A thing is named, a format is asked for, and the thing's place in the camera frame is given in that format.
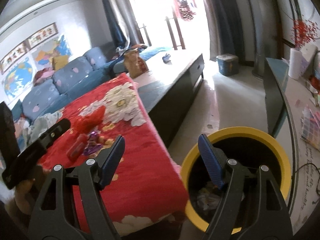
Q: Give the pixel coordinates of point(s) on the dark tv cabinet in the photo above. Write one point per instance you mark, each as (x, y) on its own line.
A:
(285, 100)

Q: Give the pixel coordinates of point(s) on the blue patterned sofa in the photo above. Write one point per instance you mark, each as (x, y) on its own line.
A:
(75, 79)

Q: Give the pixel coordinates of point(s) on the small blue object on table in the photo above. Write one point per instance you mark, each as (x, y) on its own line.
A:
(166, 58)

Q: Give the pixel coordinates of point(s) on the dark curtain right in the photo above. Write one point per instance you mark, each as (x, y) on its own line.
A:
(225, 28)

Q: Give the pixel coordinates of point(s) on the colourful red book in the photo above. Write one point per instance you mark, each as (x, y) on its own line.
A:
(310, 127)

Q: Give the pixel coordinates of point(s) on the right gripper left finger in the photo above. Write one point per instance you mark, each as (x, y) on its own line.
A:
(70, 206)

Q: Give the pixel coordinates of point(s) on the brown paper bag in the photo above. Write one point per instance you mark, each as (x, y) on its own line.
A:
(134, 64)

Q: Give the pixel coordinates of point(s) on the red plastic bag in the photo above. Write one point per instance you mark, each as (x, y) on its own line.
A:
(84, 124)

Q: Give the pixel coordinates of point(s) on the white paper roll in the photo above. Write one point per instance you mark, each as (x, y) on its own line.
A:
(295, 62)

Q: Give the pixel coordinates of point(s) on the yellow cushion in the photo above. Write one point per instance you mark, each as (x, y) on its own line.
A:
(59, 62)

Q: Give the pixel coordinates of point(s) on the grey standing air conditioner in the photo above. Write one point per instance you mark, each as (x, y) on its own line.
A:
(257, 8)

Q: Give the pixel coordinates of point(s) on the person's left hand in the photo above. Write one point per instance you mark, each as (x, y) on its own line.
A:
(23, 198)

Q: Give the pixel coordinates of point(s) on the teal storage box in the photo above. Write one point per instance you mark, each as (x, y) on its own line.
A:
(228, 64)

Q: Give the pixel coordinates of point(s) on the red floral blanket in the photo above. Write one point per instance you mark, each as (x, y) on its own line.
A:
(146, 187)

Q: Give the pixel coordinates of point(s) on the purple snack wrapper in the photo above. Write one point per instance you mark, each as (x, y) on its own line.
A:
(95, 143)

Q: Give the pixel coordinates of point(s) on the red snack packet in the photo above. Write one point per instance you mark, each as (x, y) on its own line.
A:
(77, 148)

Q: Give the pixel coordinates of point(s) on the long low coffee table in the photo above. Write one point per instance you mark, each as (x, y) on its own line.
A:
(168, 90)

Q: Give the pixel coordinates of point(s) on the world map poster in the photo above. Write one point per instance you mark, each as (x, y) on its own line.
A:
(18, 79)

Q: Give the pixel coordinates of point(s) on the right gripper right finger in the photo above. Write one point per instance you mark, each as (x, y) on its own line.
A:
(251, 205)

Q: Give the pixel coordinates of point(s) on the yellow rimmed trash bin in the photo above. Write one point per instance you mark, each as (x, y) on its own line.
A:
(251, 147)

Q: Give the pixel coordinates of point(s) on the red berry branch decoration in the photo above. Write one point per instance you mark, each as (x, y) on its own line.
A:
(304, 32)

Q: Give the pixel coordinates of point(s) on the china map poster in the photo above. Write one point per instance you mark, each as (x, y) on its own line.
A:
(53, 48)

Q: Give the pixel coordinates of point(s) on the dark curtain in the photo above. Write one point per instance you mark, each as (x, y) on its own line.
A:
(225, 28)
(118, 33)

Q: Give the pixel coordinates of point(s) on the grey crumpled tissue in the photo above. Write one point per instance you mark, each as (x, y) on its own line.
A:
(40, 125)

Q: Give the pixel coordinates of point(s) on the pink clothes on sofa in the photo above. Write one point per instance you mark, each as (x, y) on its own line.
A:
(43, 75)

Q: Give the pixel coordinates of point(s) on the dark curtain left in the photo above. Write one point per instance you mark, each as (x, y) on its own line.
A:
(118, 33)

